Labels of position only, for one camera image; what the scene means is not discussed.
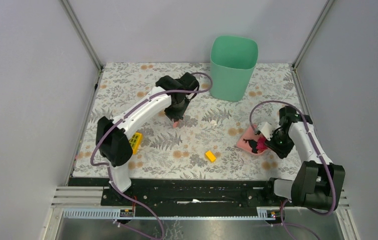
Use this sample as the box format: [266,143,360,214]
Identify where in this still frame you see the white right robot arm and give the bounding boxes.
[263,106,345,215]

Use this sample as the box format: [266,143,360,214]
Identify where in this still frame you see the green waste bin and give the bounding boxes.
[210,35,258,102]

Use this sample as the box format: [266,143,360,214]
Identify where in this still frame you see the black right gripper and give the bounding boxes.
[264,129,294,160]

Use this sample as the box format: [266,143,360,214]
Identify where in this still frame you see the magenta paper scrap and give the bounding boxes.
[256,136,267,153]

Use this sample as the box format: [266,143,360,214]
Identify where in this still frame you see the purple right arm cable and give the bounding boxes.
[249,100,337,240]

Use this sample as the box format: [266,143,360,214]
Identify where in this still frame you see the pink dustpan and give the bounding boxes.
[236,126,268,155]

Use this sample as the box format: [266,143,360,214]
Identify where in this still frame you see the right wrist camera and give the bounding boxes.
[257,122,274,140]

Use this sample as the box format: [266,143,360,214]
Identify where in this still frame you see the yellow window toy brick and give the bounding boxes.
[129,132,143,155]

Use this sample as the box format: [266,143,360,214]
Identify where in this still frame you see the small yellow block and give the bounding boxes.
[205,150,216,163]

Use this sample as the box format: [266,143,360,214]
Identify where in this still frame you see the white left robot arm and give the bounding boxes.
[94,72,200,206]

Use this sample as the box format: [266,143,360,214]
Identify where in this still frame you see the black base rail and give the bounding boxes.
[101,178,297,218]

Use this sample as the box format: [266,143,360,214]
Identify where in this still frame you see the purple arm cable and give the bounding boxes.
[249,100,337,240]
[90,72,214,240]

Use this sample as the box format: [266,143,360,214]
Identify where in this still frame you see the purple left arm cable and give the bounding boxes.
[90,72,214,240]

